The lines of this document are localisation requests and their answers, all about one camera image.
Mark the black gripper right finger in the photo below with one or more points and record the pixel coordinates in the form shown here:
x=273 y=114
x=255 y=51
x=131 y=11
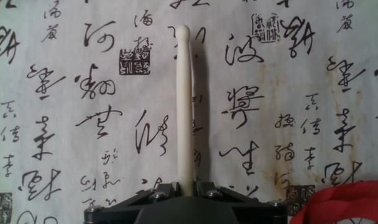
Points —
x=260 y=213

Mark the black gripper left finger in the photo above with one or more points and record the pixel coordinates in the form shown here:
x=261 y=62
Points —
x=120 y=211

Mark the wooden drumstick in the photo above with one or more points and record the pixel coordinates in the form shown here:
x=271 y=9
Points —
x=185 y=109

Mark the beige calligraphy print cloth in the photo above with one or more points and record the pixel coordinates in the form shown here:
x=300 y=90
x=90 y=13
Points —
x=83 y=124

